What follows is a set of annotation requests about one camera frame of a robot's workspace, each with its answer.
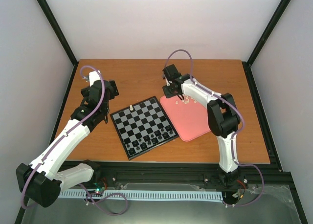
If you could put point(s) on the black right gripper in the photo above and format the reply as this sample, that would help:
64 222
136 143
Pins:
167 94

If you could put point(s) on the black grey chess board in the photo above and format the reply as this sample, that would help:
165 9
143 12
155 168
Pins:
147 121

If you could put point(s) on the left black corner post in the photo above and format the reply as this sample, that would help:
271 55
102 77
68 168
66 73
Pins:
57 30

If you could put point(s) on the right black corner post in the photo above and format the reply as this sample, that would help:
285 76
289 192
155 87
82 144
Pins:
280 9

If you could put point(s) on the black aluminium frame rail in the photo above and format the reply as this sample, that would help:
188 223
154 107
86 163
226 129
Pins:
204 175

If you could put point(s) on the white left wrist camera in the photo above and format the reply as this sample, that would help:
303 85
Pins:
92 78

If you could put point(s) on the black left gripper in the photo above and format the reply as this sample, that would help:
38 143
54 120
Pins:
114 91

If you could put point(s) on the black corner post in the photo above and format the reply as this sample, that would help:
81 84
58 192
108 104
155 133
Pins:
57 30
280 9

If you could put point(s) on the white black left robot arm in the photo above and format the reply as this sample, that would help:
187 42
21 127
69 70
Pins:
42 180

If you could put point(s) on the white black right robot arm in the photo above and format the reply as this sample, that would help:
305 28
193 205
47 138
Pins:
222 114

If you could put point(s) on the white slotted cable duct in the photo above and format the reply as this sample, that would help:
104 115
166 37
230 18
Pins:
140 195

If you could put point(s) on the pink plastic tray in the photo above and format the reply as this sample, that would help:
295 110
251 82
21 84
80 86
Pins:
190 120

